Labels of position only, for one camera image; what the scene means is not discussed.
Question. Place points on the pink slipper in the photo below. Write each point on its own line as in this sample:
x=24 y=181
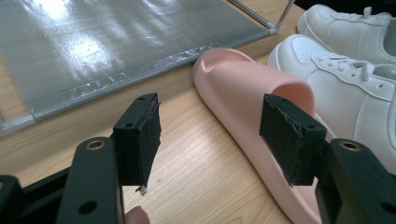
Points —
x=236 y=81

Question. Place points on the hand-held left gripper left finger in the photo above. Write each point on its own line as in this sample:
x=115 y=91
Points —
x=137 y=140

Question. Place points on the silver two-tier shoe rack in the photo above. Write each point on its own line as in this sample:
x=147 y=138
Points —
x=109 y=46

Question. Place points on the white sneaker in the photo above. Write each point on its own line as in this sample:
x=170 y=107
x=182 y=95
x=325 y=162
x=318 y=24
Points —
x=342 y=93
x=342 y=31

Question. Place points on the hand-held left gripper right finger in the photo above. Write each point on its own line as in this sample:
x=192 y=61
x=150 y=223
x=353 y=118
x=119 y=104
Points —
x=289 y=137

